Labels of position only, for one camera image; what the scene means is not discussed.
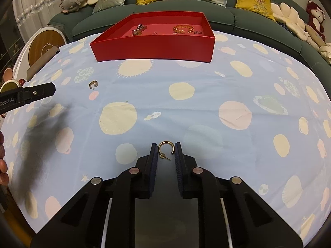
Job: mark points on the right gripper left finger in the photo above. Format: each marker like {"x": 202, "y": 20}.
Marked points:
{"x": 135, "y": 183}

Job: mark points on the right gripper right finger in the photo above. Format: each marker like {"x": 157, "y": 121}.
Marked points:
{"x": 195, "y": 182}

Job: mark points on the gold hoop earring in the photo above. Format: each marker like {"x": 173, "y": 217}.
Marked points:
{"x": 166, "y": 150}
{"x": 93, "y": 84}

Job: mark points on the red jewelry tray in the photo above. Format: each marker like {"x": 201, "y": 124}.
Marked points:
{"x": 180, "y": 35}

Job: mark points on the person's hand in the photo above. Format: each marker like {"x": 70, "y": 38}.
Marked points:
{"x": 4, "y": 178}

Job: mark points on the white mouse ear mirror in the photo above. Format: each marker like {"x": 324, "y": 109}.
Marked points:
{"x": 8, "y": 82}

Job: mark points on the white round wooden device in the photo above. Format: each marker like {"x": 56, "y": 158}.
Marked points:
{"x": 41, "y": 42}

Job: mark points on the blue planet pattern tablecloth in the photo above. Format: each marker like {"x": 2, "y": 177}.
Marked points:
{"x": 251, "y": 112}

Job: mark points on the white sheer curtain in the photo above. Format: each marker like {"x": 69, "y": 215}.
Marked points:
{"x": 32, "y": 15}

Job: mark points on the grey plush animal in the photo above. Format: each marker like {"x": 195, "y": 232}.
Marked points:
{"x": 68, "y": 6}

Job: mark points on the dark green sofa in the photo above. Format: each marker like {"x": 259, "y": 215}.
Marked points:
{"x": 228, "y": 19}

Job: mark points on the cream knotted cushion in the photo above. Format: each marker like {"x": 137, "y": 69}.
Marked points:
{"x": 325, "y": 52}

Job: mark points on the right yellow embroidered cushion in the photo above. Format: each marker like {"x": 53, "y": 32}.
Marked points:
{"x": 262, "y": 7}

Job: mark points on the cream flower shaped cushion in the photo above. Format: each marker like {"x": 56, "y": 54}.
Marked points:
{"x": 284, "y": 14}

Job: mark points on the red monkey plush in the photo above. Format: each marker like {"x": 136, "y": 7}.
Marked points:
{"x": 316, "y": 18}

